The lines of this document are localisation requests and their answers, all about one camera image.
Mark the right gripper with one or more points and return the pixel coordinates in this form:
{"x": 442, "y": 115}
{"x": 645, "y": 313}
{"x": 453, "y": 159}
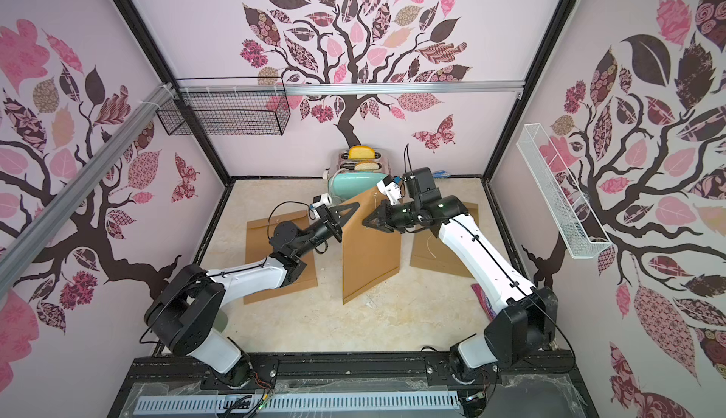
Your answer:
{"x": 385, "y": 217}

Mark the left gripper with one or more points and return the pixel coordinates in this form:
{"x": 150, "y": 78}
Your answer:
{"x": 330, "y": 221}

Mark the brown file bag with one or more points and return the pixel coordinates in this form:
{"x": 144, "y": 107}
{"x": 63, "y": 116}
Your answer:
{"x": 430, "y": 253}
{"x": 257, "y": 246}
{"x": 369, "y": 257}

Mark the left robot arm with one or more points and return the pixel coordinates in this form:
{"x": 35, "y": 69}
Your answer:
{"x": 183, "y": 316}

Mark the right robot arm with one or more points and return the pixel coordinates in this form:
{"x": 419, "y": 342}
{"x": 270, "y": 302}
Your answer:
{"x": 525, "y": 316}

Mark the colourful patterned bag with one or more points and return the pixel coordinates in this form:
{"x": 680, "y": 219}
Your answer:
{"x": 483, "y": 301}

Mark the mint green toaster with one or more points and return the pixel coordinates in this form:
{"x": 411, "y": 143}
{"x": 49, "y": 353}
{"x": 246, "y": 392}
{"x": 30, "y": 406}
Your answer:
{"x": 344, "y": 183}

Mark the yellow bread slice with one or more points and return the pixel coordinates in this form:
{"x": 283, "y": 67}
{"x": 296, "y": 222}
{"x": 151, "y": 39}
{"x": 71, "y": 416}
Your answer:
{"x": 361, "y": 153}

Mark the green cup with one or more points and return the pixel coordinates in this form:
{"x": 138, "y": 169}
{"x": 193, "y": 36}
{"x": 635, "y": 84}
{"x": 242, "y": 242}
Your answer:
{"x": 221, "y": 321}

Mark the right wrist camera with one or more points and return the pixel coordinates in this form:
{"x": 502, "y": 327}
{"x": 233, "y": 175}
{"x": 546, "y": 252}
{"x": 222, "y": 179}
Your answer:
{"x": 391, "y": 189}

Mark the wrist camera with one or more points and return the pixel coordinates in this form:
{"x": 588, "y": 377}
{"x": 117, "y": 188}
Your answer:
{"x": 323, "y": 200}
{"x": 391, "y": 189}

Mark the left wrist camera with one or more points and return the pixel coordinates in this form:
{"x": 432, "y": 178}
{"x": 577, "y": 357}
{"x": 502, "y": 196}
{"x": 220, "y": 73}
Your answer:
{"x": 323, "y": 200}

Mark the blue object at wall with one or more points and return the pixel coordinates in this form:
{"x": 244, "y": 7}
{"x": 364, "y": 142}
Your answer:
{"x": 441, "y": 174}

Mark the black wire basket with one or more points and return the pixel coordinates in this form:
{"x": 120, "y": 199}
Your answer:
{"x": 228, "y": 106}

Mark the white slotted cable duct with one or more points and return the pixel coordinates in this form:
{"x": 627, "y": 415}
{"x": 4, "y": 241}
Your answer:
{"x": 296, "y": 403}

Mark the white wire basket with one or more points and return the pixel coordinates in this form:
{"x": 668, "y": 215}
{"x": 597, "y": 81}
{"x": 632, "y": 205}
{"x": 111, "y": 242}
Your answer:
{"x": 549, "y": 159}

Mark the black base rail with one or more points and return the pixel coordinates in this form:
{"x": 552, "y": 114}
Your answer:
{"x": 546, "y": 384}

